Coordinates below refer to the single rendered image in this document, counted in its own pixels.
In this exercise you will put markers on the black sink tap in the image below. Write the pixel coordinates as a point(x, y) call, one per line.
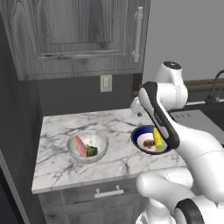
point(214, 87)

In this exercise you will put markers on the grey sink basin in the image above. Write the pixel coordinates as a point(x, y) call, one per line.
point(198, 118)

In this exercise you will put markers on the grey lower cupboard door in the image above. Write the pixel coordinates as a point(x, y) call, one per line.
point(99, 213)

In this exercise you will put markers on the brown wooden window sill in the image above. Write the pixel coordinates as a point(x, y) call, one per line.
point(204, 85)

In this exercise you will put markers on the blue and white bowl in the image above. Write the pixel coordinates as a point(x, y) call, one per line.
point(138, 134)

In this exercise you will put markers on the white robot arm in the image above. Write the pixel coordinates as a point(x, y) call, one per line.
point(201, 151)

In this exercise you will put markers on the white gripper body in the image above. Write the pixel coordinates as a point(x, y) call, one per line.
point(135, 105)

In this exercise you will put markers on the clear glass bowl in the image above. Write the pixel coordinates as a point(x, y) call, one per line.
point(97, 138)

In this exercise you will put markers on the green broccoli floret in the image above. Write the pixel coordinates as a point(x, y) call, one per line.
point(91, 150)

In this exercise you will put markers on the yellow corn cob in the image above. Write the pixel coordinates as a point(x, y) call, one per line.
point(157, 139)

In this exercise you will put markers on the grey drawer front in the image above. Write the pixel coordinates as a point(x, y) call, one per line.
point(81, 192)

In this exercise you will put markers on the white wall switch plate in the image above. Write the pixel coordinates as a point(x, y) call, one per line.
point(106, 83)

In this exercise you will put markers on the grey wooden cupboard door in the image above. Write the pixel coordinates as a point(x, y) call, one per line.
point(75, 35)

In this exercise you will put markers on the pink raw steak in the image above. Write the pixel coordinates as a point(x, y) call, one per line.
point(80, 145)

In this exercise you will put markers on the brown mushroom piece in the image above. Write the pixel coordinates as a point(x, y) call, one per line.
point(148, 143)

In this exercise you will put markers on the dark grey tall cabinet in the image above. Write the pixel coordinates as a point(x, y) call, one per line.
point(16, 116)

